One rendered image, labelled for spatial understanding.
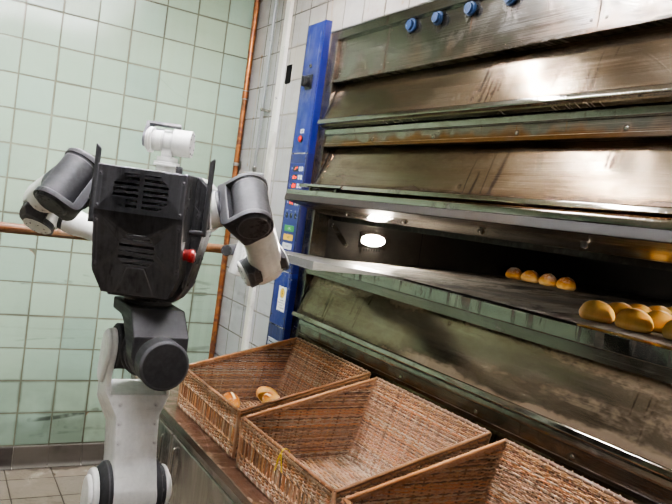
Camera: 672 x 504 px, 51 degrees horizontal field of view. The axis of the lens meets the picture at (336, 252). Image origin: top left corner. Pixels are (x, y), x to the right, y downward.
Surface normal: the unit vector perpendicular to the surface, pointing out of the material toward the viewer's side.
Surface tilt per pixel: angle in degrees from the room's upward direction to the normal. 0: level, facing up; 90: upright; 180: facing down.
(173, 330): 45
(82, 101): 90
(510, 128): 90
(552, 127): 90
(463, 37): 90
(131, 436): 74
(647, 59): 69
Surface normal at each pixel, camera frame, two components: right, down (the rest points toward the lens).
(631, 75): -0.76, -0.43
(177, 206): 0.00, 0.05
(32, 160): 0.49, 0.11
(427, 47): -0.86, -0.09
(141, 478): 0.49, -0.40
